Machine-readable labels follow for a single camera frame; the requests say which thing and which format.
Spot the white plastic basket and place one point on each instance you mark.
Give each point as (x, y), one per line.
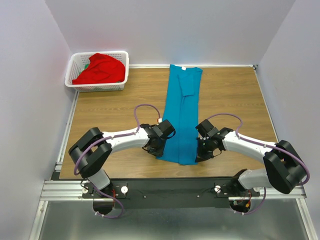
(77, 64)

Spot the blue t shirt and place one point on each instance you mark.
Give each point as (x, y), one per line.
(182, 111)

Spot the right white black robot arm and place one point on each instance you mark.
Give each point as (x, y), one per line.
(283, 169)

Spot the red t shirt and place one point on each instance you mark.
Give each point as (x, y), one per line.
(102, 69)

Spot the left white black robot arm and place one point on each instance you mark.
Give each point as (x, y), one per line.
(91, 151)

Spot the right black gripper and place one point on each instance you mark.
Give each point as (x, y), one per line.
(201, 156)

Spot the aluminium frame rail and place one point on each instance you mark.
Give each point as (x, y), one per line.
(288, 185)

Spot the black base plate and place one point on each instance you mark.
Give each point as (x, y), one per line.
(169, 193)

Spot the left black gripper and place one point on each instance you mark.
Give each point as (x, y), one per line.
(159, 152)

